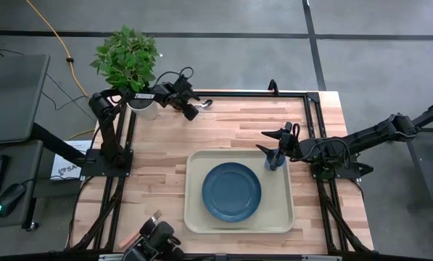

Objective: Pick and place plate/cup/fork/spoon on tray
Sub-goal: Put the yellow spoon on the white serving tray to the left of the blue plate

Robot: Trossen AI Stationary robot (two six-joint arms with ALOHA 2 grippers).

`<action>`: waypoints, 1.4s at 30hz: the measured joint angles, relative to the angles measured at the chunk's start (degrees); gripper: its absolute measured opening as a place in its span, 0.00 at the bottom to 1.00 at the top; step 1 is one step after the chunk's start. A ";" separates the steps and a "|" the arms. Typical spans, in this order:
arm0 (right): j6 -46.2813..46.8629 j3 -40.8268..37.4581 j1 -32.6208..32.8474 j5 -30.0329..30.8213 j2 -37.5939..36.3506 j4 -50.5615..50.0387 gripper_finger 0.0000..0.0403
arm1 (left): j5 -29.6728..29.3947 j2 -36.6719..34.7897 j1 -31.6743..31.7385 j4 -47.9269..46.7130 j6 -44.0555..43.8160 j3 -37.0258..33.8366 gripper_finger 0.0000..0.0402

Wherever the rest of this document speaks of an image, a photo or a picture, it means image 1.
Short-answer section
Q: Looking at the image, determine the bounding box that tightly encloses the metal fork orange handle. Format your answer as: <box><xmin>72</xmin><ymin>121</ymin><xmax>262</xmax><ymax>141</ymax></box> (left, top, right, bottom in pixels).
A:
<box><xmin>117</xmin><ymin>209</ymin><xmax>163</xmax><ymax>250</ymax></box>

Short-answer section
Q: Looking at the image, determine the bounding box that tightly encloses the black metal stand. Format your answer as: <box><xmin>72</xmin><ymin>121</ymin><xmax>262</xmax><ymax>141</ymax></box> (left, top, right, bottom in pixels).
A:
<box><xmin>406</xmin><ymin>99</ymin><xmax>433</xmax><ymax>211</ymax></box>

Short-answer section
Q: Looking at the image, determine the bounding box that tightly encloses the grey desk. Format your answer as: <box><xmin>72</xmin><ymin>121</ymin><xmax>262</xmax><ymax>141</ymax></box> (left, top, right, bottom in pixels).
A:
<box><xmin>0</xmin><ymin>53</ymin><xmax>86</xmax><ymax>233</ymax></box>

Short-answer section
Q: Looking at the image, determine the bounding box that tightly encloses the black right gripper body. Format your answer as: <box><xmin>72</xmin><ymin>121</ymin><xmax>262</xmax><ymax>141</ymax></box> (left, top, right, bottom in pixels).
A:
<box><xmin>270</xmin><ymin>122</ymin><xmax>304</xmax><ymax>171</ymax></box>

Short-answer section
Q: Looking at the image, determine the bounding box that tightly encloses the yellow floor cable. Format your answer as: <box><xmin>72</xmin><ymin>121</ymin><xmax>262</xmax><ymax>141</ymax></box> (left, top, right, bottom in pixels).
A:
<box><xmin>25</xmin><ymin>0</ymin><xmax>96</xmax><ymax>141</ymax></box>

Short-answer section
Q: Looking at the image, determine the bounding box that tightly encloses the white paper sheet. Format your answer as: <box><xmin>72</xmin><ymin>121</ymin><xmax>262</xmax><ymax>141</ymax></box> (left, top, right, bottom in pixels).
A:
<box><xmin>50</xmin><ymin>140</ymin><xmax>94</xmax><ymax>181</ymax></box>

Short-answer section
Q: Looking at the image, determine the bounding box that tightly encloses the black frame clip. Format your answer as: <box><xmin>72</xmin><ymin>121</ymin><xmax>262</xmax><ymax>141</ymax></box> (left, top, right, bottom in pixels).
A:
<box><xmin>267</xmin><ymin>78</ymin><xmax>280</xmax><ymax>96</ymax></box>

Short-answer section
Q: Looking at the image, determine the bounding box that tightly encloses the blue cup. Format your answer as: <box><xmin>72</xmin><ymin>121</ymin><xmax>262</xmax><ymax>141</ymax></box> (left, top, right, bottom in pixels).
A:
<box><xmin>263</xmin><ymin>151</ymin><xmax>287</xmax><ymax>172</ymax></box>

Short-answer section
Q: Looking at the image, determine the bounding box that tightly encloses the black computer mouse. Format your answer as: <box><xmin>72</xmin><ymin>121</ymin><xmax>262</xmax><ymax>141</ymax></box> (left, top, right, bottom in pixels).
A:
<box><xmin>0</xmin><ymin>183</ymin><xmax>27</xmax><ymax>218</ymax></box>

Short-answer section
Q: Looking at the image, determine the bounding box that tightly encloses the large green potted plant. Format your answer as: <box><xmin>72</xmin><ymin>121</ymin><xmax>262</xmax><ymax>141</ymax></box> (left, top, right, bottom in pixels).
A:
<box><xmin>89</xmin><ymin>24</ymin><xmax>161</xmax><ymax>121</ymax></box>

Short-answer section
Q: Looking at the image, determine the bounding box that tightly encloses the black floor cable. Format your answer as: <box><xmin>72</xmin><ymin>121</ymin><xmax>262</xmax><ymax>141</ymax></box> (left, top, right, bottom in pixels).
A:
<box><xmin>0</xmin><ymin>45</ymin><xmax>97</xmax><ymax>124</ymax></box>

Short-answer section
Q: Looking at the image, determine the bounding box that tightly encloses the blue round plate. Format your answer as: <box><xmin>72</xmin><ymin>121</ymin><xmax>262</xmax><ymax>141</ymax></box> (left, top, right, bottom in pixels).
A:
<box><xmin>201</xmin><ymin>162</ymin><xmax>263</xmax><ymax>223</ymax></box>

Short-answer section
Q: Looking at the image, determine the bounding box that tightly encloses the beige plastic tray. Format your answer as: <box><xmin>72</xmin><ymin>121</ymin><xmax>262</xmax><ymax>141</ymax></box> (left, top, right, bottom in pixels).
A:
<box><xmin>183</xmin><ymin>149</ymin><xmax>296</xmax><ymax>235</ymax></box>

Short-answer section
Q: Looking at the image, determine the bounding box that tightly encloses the black aluminium table frame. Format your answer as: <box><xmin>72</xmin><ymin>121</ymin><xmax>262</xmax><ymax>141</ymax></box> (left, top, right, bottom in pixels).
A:
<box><xmin>65</xmin><ymin>79</ymin><xmax>375</xmax><ymax>254</ymax></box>

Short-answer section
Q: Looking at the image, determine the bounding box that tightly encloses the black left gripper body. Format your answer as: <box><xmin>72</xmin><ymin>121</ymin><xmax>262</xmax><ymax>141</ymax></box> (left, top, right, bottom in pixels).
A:
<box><xmin>170</xmin><ymin>78</ymin><xmax>201</xmax><ymax>121</ymax></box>

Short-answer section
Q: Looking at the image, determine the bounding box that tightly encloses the silver table bracket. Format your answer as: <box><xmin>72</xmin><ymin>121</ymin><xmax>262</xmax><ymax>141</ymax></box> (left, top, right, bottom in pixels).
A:
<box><xmin>98</xmin><ymin>253</ymin><xmax>128</xmax><ymax>261</ymax></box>
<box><xmin>301</xmin><ymin>254</ymin><xmax>342</xmax><ymax>261</ymax></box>

